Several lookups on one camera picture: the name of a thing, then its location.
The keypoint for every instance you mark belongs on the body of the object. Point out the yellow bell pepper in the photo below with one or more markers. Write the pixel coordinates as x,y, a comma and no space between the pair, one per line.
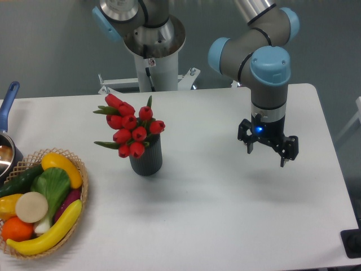
7,206

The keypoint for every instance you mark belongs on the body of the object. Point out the short yellow squash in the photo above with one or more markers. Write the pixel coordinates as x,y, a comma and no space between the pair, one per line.
54,160

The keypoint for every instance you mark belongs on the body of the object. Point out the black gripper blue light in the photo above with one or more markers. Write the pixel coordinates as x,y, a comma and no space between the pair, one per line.
270,134

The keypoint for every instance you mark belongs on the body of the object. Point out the orange fruit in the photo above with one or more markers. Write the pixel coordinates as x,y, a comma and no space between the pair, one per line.
16,230

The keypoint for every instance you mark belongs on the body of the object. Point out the red tulip bouquet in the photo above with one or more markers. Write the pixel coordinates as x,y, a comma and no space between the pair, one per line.
134,134

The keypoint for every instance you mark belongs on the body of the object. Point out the blue handled saucepan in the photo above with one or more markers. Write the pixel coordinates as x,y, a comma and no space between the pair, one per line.
10,154

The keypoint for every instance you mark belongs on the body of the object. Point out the green bok choy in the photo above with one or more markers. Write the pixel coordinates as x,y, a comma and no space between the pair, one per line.
54,184

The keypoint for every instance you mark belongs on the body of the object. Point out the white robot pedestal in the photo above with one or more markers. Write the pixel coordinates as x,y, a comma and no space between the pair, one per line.
155,52

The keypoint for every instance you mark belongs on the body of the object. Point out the long yellow squash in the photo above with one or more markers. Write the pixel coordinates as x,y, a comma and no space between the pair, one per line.
53,236

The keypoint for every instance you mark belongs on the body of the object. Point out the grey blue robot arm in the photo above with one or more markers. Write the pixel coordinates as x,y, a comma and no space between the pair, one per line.
256,60

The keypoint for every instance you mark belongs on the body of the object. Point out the dark grey ribbed vase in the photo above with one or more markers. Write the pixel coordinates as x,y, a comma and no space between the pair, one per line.
151,160

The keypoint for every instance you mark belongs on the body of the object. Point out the dark green cucumber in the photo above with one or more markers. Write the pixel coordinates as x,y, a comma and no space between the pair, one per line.
22,182

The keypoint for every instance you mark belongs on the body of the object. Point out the woven wicker basket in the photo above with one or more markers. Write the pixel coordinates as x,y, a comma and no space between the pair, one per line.
31,161

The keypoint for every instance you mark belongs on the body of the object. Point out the black device at edge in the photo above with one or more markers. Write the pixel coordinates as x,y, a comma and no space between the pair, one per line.
351,242

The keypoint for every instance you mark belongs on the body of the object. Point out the beige round slice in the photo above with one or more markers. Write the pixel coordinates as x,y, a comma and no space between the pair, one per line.
31,207

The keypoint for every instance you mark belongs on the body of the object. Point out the white furniture frame right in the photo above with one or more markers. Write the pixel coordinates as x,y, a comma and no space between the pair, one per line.
350,127

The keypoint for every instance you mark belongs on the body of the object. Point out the purple sweet potato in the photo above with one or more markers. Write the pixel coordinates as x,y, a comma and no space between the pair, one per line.
73,195

